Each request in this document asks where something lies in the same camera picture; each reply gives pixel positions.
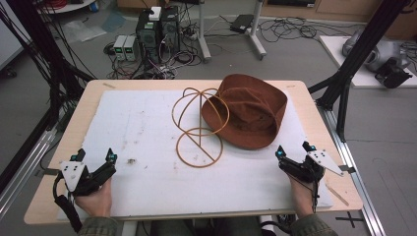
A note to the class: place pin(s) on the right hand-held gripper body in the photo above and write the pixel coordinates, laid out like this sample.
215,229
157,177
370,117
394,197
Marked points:
308,172

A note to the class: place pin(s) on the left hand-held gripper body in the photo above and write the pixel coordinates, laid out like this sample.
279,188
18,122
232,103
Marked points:
76,175

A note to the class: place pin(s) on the person's right hand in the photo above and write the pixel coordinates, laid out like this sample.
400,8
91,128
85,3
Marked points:
301,196

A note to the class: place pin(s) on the person's left hand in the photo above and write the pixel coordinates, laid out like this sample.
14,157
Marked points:
95,203

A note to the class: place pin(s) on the white foam mat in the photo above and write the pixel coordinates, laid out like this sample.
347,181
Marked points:
147,164

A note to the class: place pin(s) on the thin wooden strip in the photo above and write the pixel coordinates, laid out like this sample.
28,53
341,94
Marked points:
337,195

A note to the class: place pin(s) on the brown bucket hat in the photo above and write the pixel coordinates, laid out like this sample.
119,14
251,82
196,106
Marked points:
252,111

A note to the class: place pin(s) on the white floor platform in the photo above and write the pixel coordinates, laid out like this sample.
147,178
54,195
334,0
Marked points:
337,52

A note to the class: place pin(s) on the grey bench power supply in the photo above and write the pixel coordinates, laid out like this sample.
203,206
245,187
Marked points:
131,48
119,47

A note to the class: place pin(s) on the black device on platform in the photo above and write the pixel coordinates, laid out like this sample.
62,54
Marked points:
393,75

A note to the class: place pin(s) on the grey stand leg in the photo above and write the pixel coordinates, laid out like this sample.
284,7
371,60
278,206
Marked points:
204,36
257,36

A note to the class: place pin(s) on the grey robot shell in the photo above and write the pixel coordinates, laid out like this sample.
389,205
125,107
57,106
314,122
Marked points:
383,52

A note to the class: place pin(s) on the clear plastic sheet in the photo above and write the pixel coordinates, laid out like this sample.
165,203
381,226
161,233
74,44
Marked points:
82,31

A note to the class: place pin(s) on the black computer tower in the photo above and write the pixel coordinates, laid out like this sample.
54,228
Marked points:
169,29
148,36

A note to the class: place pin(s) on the teal floor sheet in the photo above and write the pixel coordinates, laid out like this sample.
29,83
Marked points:
113,21

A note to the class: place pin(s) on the flat black box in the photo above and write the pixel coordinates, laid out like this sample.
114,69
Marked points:
242,23

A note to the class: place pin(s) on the round white table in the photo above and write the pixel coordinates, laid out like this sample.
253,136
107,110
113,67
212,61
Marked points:
69,6

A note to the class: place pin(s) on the white box on tower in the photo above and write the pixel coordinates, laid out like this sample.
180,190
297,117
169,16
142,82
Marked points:
155,13

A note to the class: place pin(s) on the grey metal bracket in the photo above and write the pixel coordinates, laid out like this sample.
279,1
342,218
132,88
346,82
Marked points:
348,169
49,172

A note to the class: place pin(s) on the aluminium rail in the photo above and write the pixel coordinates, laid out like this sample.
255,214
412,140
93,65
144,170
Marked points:
26,164
357,170

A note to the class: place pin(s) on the black frame strut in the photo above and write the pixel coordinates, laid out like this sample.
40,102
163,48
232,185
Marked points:
357,55

